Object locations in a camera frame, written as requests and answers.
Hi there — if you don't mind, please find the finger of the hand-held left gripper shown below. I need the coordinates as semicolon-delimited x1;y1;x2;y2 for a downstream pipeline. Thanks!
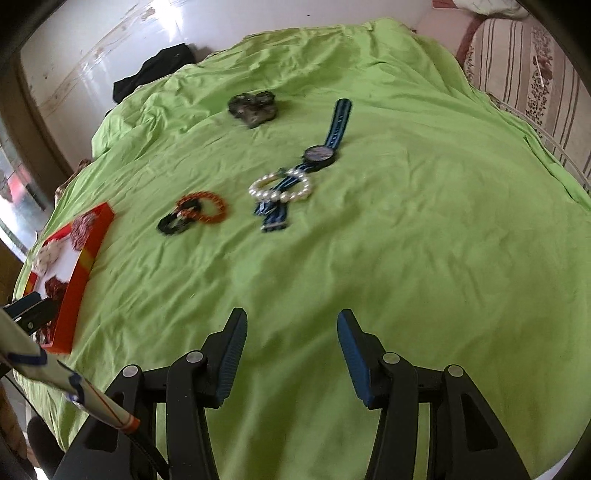
0;292;54;335

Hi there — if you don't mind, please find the black scrunchie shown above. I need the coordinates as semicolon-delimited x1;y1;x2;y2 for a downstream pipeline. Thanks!
158;209;198;236

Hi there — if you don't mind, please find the blue striped wristwatch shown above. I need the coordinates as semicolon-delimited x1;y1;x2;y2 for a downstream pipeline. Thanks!
252;98;354;233

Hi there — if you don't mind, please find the black cable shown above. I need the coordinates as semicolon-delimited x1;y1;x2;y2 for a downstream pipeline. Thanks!
129;429;169;480

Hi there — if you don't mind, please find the striped floral pillow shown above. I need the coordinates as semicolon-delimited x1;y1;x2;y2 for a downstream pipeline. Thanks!
455;0;591;195

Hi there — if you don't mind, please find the green blanket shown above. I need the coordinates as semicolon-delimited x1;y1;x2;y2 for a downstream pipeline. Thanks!
11;18;591;480

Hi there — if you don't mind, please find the white cloth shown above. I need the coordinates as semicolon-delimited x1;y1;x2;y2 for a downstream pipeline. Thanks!
452;0;529;19

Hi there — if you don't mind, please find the dark patterned scrunchie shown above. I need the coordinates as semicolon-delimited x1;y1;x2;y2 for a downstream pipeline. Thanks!
228;91;278;128

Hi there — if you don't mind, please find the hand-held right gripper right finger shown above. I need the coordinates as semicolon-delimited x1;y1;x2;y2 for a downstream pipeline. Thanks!
336;308;532;480

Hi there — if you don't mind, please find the white cherry print scrunchie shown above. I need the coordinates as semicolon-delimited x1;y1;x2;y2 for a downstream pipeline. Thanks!
32;240;70;278

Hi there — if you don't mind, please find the dark cloth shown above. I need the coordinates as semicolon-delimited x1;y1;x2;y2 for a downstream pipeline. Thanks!
113;43;198;105

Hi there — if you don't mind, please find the red bead bracelet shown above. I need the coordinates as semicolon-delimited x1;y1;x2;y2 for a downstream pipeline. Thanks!
175;194;230;227

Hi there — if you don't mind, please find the red polka dot scrunchie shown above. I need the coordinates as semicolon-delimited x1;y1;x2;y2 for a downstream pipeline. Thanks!
44;276;71;306

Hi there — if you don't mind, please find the red plaid scrunchie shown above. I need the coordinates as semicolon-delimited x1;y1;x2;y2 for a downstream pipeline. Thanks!
69;213;99;250

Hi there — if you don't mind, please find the white pearl bracelet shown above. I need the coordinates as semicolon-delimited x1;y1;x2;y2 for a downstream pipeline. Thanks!
248;168;313;204

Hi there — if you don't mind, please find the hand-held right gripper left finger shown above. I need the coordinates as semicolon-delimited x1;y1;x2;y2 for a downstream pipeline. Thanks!
53;307;249;480

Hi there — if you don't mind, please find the red box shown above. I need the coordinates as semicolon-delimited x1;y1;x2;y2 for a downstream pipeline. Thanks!
21;202;116;354

